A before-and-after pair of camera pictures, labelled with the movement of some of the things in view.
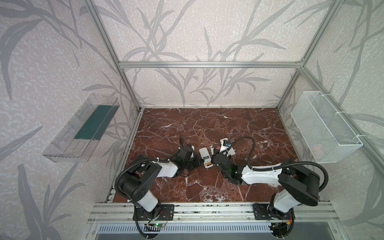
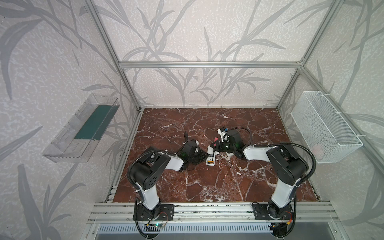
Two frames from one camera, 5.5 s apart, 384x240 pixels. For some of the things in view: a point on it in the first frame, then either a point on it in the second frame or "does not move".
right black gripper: (217, 159) to (221, 147)
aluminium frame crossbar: (210, 65) does not move
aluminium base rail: (126, 212) does not move
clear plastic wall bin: (76, 142) does not move
